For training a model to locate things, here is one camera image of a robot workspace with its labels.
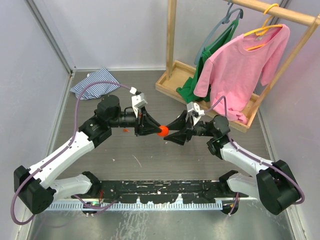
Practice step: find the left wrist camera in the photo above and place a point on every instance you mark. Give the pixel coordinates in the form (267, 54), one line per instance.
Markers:
(137, 103)

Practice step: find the wooden clothes rack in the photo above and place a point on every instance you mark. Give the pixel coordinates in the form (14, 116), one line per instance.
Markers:
(177, 72)

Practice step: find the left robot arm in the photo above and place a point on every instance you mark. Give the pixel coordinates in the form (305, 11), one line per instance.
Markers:
(37, 186)

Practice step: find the pink t-shirt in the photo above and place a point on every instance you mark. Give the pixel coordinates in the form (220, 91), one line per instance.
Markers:
(230, 75)

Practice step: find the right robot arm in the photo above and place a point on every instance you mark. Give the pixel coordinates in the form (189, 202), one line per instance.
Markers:
(271, 182)

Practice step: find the green garment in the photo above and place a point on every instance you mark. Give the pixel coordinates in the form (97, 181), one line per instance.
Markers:
(187, 90)

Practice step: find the yellow hanger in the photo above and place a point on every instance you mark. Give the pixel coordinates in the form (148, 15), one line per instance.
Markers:
(260, 32)

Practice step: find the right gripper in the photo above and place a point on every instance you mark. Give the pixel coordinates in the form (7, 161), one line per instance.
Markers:
(179, 124)

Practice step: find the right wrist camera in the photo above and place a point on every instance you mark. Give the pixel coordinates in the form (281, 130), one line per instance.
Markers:
(194, 112)

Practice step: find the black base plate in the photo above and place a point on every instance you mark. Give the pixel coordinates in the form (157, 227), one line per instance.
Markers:
(160, 191)

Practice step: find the orange earbud charging case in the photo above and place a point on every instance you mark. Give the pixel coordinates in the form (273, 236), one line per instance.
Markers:
(164, 131)

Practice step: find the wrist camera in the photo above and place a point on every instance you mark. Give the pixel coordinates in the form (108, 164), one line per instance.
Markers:
(194, 112)
(137, 103)

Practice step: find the blue striped cloth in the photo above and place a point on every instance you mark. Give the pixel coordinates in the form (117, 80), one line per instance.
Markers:
(97, 90)

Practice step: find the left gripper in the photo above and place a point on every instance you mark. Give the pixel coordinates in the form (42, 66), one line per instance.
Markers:
(151, 125)

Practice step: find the white slotted cable duct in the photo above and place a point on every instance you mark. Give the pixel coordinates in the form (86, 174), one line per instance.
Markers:
(176, 206)

